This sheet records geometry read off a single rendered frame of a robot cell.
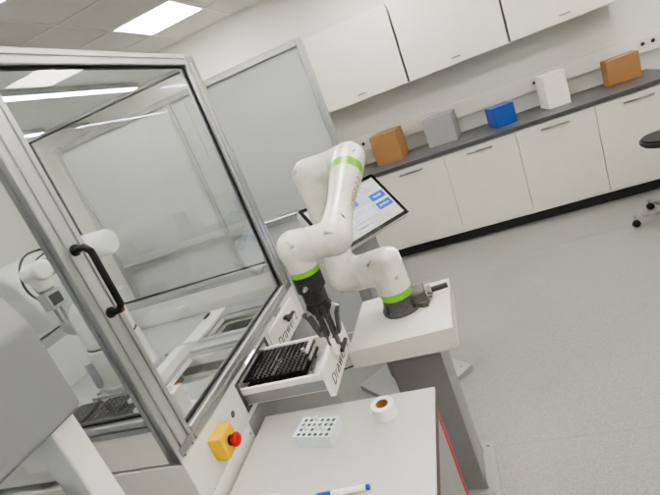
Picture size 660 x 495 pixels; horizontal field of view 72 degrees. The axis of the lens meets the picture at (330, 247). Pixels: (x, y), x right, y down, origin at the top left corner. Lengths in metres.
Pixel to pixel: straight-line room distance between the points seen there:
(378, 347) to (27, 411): 1.12
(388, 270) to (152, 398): 0.86
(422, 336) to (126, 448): 0.92
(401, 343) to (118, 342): 0.87
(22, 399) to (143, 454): 0.69
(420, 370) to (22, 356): 1.36
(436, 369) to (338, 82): 3.35
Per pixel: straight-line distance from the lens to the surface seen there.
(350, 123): 4.98
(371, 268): 1.62
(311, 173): 1.64
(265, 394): 1.55
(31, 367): 0.73
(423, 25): 4.53
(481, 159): 4.27
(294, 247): 1.30
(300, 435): 1.43
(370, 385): 2.85
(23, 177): 1.16
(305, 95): 3.00
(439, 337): 1.55
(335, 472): 1.32
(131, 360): 1.22
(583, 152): 4.42
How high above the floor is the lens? 1.62
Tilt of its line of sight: 16 degrees down
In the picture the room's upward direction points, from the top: 22 degrees counter-clockwise
